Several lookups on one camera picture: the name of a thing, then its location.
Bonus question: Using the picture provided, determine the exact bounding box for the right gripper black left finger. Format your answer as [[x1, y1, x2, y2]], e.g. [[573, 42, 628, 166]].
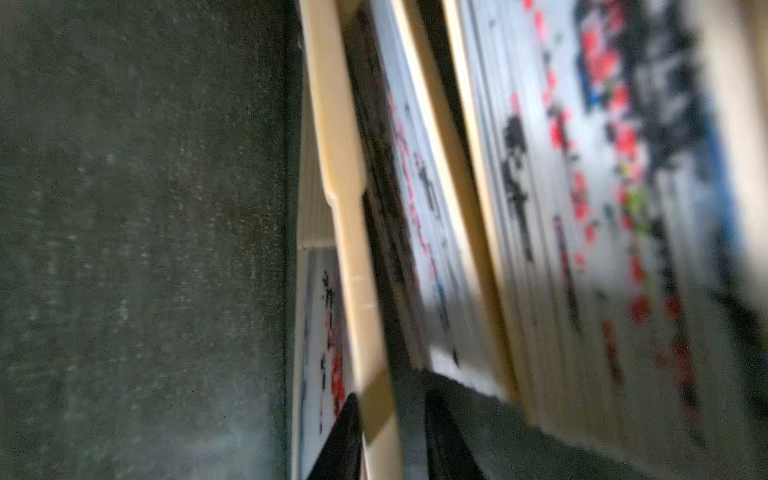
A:
[[307, 394, 363, 480]]

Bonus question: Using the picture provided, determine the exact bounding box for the white black-inked fan in bag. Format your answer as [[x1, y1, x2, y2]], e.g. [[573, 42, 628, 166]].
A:
[[290, 1, 404, 479]]

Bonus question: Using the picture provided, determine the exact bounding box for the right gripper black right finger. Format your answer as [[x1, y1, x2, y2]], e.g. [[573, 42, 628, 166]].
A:
[[424, 389, 485, 480]]

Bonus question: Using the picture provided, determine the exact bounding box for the olive green canvas tote bag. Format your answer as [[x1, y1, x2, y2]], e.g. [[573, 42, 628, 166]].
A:
[[0, 0, 655, 480]]

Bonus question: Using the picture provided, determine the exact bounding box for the pink teal fan in bag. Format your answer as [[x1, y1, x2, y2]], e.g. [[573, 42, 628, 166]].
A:
[[343, 1, 518, 402]]

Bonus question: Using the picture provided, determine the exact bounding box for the white red-flecked fan in bag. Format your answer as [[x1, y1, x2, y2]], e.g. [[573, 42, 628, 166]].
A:
[[443, 1, 767, 479]]

